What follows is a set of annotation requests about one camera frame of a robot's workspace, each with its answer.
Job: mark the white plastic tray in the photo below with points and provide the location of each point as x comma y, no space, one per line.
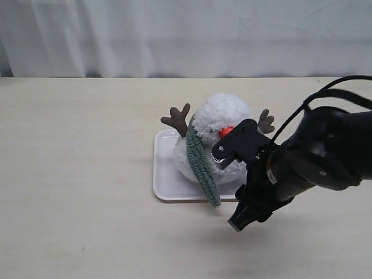
169,185

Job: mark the green fuzzy scarf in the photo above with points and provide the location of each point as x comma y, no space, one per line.
200,165

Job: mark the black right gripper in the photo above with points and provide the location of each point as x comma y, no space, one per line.
272,180

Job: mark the white curtain backdrop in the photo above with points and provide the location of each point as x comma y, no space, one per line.
197,39

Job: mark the white snowman plush toy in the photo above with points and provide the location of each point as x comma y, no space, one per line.
214,119

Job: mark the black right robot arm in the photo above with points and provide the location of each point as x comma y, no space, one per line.
331,148

